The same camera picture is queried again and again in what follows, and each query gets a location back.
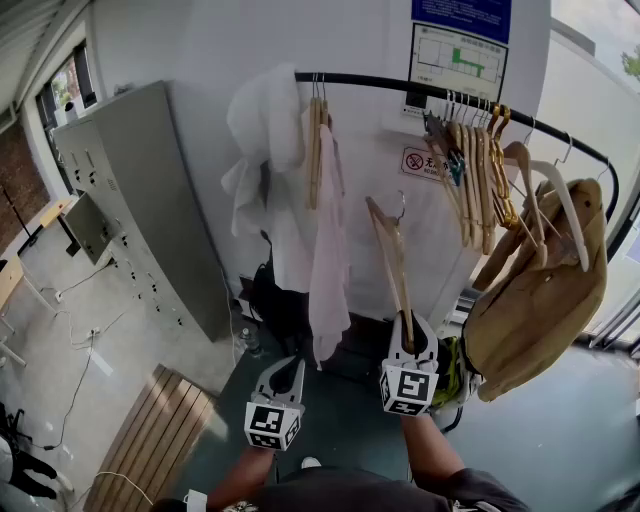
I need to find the light wooden hanger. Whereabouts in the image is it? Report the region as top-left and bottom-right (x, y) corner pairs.
(365, 189), (416, 352)

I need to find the pale pink garment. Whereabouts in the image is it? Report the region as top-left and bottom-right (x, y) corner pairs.
(306, 123), (352, 372)

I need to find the white wall cable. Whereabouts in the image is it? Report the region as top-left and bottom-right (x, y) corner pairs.
(218, 266), (240, 367)

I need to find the grey metal locker cabinet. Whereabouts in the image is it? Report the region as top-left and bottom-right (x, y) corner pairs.
(51, 79), (237, 344)

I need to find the black clothes rail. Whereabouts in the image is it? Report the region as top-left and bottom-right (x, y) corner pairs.
(294, 71), (622, 224)

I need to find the khaki jacket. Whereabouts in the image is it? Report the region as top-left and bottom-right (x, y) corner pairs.
(461, 176), (610, 404)

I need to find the blue wall poster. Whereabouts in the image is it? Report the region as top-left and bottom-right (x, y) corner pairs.
(410, 0), (514, 46)

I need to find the person's dark shirt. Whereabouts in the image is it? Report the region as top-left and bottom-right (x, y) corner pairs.
(248, 466), (532, 512)

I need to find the yellow and white bag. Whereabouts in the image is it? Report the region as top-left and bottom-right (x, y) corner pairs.
(431, 335), (487, 410)

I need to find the thin white cable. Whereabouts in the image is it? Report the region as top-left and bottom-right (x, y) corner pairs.
(91, 469), (155, 507)

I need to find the black bag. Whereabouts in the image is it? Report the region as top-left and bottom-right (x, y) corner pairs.
(249, 232), (312, 357)

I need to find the wooden hanger with pink garment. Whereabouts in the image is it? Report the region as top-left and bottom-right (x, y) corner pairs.
(316, 73), (346, 199)

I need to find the dark framed window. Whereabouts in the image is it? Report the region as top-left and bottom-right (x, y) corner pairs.
(34, 41), (99, 127)

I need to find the blue clip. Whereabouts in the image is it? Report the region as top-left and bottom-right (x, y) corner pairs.
(445, 149), (467, 188)

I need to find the framed floor plan sign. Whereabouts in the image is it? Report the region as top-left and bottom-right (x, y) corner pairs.
(408, 21), (511, 104)

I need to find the black floor cable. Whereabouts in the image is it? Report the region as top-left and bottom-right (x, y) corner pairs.
(42, 333), (97, 452)

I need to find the white plastic hanger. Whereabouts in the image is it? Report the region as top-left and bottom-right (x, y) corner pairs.
(529, 133), (592, 274)

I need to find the white fleece garment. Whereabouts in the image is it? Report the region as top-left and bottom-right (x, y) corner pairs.
(220, 61), (309, 240)

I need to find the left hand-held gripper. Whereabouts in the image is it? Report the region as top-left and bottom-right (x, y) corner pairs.
(244, 355), (307, 453)

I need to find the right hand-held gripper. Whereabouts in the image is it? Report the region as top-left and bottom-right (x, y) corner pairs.
(379, 311), (441, 417)

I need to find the person's left forearm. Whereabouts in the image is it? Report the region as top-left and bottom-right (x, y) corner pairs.
(206, 443), (277, 509)

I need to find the gold metal hanger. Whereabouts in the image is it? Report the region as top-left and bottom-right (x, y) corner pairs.
(494, 105), (522, 232)
(487, 103), (515, 227)

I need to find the wooden slat bench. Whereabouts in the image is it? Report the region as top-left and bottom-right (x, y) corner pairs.
(82, 363), (219, 512)

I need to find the wooden desk with black legs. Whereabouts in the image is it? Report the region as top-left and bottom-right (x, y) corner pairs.
(22, 198), (84, 259)

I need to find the person's right forearm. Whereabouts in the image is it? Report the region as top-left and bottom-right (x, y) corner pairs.
(401, 412), (467, 485)

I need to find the bare wooden hanger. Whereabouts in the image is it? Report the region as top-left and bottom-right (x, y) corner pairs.
(305, 73), (322, 211)

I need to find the clear water bottle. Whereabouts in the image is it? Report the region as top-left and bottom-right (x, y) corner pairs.
(238, 326), (262, 357)

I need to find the row of wooden hangers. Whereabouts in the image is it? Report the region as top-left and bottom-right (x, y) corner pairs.
(423, 91), (499, 257)

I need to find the no smoking sign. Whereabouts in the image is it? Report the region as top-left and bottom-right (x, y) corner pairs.
(398, 145), (459, 186)

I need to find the white wall control panel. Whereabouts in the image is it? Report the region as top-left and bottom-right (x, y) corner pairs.
(401, 91), (431, 119)

